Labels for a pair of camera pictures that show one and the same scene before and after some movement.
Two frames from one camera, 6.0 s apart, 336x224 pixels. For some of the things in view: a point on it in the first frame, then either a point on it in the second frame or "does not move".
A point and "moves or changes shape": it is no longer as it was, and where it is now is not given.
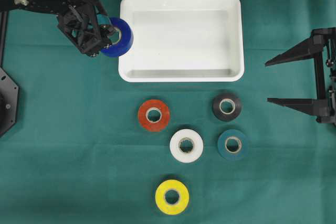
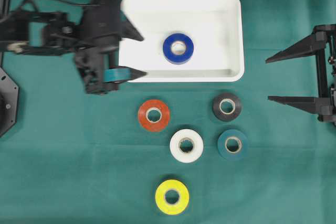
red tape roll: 150,105 does not move
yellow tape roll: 169,208 does not move
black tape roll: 231,115 does not move
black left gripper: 79,22 to 93,62
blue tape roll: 126,41 moves or changes shape
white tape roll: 196,151 does not move
